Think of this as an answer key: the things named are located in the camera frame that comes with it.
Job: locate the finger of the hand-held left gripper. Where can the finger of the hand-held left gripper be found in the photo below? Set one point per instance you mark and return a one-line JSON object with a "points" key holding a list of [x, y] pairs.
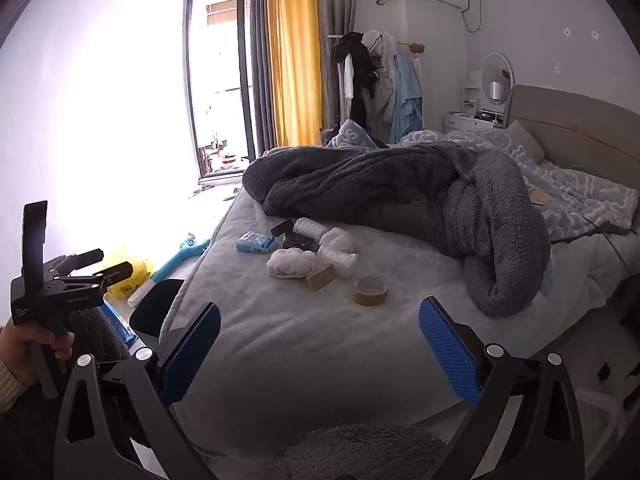
{"points": [[87, 256], [115, 274]]}

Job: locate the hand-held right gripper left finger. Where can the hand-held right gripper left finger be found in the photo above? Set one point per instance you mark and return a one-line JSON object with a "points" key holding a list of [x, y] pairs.
{"points": [[192, 355]]}

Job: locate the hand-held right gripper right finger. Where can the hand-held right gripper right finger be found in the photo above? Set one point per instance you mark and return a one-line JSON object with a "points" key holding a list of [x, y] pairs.
{"points": [[450, 355]]}

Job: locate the dark trash bin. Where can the dark trash bin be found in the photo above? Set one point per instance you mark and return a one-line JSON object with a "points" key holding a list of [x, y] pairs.
{"points": [[160, 305]]}

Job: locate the person's left hand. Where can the person's left hand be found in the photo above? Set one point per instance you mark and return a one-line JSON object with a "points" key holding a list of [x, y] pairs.
{"points": [[17, 347]]}

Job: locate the yellow plastic bag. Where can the yellow plastic bag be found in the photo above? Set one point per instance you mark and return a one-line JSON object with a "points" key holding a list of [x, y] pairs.
{"points": [[125, 270]]}

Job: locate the blue printed bag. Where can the blue printed bag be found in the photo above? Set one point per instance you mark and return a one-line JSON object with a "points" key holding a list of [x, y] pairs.
{"points": [[121, 329]]}

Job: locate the bed with grey sheet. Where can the bed with grey sheet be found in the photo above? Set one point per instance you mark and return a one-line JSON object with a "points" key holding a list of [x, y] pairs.
{"points": [[300, 340]]}

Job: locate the blue tissue packet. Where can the blue tissue packet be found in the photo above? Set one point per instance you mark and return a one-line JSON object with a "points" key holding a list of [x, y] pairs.
{"points": [[254, 242]]}

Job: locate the grey fuzzy clothing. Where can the grey fuzzy clothing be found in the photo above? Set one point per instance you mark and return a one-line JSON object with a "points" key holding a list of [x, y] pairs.
{"points": [[360, 452]]}

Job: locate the black wrapper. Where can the black wrapper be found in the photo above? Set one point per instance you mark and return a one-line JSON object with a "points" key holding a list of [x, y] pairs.
{"points": [[292, 240]]}

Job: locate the grey fluffy blanket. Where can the grey fluffy blanket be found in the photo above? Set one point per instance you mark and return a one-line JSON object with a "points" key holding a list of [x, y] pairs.
{"points": [[375, 180]]}

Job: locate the blue patterned duvet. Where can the blue patterned duvet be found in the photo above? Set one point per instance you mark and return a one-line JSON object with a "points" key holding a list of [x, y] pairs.
{"points": [[565, 185]]}

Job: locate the beige pillow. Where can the beige pillow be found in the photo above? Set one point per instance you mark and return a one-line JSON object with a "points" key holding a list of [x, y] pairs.
{"points": [[525, 139]]}

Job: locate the white dressing table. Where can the white dressing table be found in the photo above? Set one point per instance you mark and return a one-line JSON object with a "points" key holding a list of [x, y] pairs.
{"points": [[462, 122]]}

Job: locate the black framed glass door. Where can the black framed glass door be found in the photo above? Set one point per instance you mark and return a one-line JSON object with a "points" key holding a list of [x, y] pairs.
{"points": [[246, 80]]}

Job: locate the grey cat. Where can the grey cat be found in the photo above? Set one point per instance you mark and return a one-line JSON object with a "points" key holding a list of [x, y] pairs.
{"points": [[328, 136]]}

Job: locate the white desk organiser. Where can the white desk organiser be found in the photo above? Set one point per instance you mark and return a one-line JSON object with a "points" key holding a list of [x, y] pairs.
{"points": [[471, 97]]}

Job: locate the light blue hanging garment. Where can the light blue hanging garment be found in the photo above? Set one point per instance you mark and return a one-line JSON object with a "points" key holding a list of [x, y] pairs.
{"points": [[407, 100]]}

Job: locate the grey curtain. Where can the grey curtain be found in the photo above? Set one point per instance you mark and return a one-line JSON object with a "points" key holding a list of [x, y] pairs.
{"points": [[335, 0], [262, 60]]}

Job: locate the beige headboard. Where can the beige headboard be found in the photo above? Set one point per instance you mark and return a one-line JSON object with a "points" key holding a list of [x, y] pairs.
{"points": [[585, 130]]}

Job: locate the white hanging garment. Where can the white hanging garment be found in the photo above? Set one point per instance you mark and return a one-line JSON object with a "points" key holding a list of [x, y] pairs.
{"points": [[382, 85]]}

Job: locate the yellow curtain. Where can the yellow curtain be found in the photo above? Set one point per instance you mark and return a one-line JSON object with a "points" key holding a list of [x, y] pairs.
{"points": [[295, 55]]}

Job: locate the round white mirror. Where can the round white mirror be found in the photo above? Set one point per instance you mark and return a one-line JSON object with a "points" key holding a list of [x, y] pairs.
{"points": [[492, 67]]}

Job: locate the black hanging garment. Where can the black hanging garment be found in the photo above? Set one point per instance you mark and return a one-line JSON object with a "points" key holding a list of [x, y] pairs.
{"points": [[359, 75]]}

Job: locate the clothes rack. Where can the clothes rack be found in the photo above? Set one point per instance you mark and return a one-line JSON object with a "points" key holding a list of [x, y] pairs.
{"points": [[405, 44]]}

